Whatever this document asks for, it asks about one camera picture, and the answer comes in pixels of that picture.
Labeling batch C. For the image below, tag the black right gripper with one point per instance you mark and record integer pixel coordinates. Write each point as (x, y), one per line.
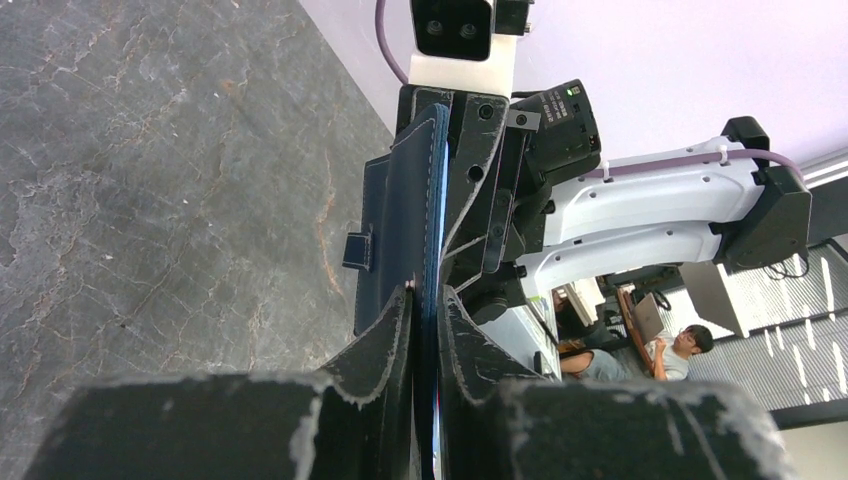
(487, 136)

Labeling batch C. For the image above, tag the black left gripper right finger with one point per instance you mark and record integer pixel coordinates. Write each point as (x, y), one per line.
(501, 420)

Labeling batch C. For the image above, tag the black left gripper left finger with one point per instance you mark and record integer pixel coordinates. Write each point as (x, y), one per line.
(349, 419)

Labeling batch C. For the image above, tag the blue card holder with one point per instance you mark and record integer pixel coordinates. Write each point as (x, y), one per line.
(404, 218)

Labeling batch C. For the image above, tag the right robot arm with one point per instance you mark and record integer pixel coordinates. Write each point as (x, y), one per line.
(538, 209)

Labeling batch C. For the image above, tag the open laptop in background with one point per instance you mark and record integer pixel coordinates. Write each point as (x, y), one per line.
(646, 318)

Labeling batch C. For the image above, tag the seated person in background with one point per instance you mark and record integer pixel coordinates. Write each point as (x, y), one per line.
(665, 357)

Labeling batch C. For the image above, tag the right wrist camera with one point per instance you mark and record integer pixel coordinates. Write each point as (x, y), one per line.
(467, 45)

